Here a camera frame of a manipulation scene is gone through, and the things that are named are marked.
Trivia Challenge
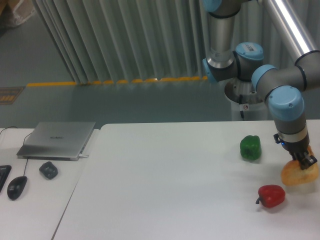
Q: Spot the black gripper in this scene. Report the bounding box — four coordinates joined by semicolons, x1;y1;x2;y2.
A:
273;133;318;170

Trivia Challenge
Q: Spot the triangular golden bread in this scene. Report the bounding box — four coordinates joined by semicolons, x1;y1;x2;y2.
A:
280;160;320;187

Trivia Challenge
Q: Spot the red bell pepper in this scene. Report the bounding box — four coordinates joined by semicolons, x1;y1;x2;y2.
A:
255;184;286;208

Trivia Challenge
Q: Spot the black computer mouse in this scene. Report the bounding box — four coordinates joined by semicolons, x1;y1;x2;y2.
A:
7;175;28;201

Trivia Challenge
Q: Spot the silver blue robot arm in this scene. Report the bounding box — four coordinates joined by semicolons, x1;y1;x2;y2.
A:
202;0;320;170

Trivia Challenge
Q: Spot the green bell pepper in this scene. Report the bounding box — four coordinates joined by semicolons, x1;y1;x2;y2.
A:
239;135;262;161

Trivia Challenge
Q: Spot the yellow floor tape line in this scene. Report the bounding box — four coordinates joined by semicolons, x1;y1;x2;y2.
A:
26;76;208;87

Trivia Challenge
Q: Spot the grey pleated curtain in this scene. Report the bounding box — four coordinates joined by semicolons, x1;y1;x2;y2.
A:
31;0;320;86

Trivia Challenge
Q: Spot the silver closed laptop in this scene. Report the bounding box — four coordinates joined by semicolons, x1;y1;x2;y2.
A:
16;121;96;161

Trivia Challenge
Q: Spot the black small controller device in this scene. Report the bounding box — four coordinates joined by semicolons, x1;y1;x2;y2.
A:
39;161;59;180

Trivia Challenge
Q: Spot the orange floor sign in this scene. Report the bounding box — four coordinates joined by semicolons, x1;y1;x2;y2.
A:
0;86;25;105

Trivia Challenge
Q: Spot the clear plastic wrapped bundle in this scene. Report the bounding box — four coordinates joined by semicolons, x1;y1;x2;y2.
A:
0;0;36;37

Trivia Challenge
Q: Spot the black mouse cable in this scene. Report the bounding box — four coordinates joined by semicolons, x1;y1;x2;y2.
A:
0;126;33;177

